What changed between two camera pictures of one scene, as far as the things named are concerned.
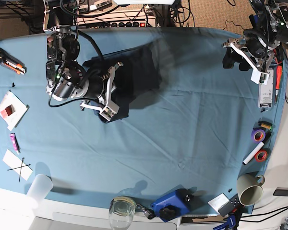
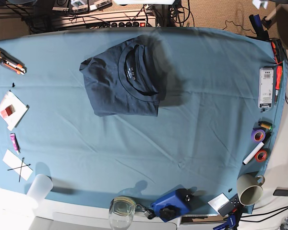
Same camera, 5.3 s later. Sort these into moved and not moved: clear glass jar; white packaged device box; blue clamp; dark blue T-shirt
Moved: dark blue T-shirt
Not moved: clear glass jar; blue clamp; white packaged device box
